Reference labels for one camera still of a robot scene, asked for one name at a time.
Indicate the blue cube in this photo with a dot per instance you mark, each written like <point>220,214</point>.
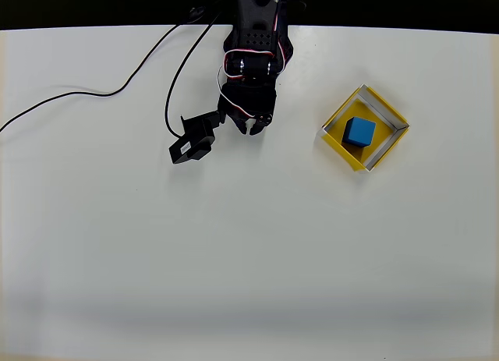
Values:
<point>358,132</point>

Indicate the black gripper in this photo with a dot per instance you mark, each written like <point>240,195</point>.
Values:
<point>245,112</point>

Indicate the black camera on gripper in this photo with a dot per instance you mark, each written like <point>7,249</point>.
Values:
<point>193,144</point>

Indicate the yellow open box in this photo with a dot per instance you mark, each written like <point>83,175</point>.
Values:
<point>384,111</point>

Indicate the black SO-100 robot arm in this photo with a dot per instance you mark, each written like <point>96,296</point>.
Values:
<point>253,29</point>

